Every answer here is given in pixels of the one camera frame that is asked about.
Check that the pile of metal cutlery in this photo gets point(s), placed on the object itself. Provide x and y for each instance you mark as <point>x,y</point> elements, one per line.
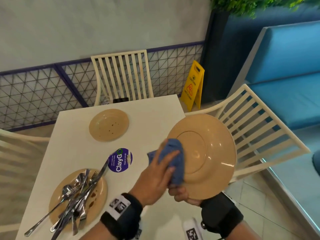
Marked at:
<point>75,199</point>

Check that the person's right fingers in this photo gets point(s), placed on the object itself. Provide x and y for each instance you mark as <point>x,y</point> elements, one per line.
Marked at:
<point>177,192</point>

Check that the person's right forearm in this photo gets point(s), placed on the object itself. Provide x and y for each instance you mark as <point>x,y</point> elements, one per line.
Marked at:
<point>246,232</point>

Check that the blue cushioned bench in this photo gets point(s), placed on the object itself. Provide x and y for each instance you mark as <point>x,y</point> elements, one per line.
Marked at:
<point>290,79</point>

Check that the tan plate with stains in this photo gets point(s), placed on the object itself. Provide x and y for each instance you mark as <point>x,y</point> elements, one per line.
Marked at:
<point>98,193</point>

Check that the small tan plate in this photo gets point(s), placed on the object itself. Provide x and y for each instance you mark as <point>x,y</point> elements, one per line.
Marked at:
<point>109,125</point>

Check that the dark planter box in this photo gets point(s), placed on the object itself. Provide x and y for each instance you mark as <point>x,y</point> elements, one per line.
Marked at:
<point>212,59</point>

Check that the person's left hand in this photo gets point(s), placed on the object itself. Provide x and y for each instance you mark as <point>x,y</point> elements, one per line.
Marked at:
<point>150,181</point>

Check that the blue round cushion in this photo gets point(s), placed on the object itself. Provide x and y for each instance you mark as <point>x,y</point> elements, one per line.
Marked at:
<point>316,162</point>

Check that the cream slatted chair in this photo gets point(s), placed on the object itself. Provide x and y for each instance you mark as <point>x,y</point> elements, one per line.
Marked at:
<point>17,159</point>
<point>122,74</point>
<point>257,132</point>

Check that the blue cleaning cloth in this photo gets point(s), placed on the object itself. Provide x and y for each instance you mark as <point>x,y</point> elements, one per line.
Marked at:
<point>175,157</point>

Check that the person's left thumb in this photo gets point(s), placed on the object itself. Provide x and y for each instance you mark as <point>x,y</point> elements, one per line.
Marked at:
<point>169,171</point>

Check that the green plant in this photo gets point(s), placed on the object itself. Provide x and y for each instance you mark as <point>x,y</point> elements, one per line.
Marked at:
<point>250,4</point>

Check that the yellow wet floor sign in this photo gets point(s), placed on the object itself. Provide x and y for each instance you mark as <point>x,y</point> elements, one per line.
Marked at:
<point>192,86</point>

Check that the white marker tag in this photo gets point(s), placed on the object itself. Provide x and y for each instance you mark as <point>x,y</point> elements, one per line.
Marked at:
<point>119,206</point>

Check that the purple round sticker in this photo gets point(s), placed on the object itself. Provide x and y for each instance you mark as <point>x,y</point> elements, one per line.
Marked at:
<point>120,160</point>

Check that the large tan plate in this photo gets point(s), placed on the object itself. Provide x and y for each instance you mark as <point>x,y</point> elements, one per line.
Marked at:
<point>210,152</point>

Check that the person's left forearm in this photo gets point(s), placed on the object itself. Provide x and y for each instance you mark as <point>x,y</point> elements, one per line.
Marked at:
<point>93,233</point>

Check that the person's right hand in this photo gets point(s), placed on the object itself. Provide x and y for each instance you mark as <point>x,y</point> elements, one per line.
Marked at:
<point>185,196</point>

